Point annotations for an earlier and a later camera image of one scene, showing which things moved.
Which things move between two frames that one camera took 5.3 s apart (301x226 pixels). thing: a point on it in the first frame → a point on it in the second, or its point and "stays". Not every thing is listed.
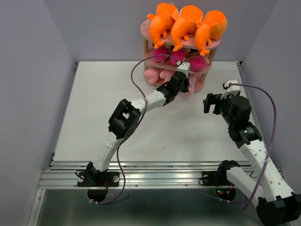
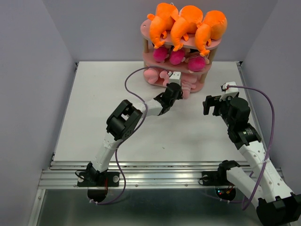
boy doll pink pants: x=197 y=63 stays
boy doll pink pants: x=179 y=55 stays
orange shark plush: x=187 y=22 stays
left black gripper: x=186 y=84 → x=178 y=96
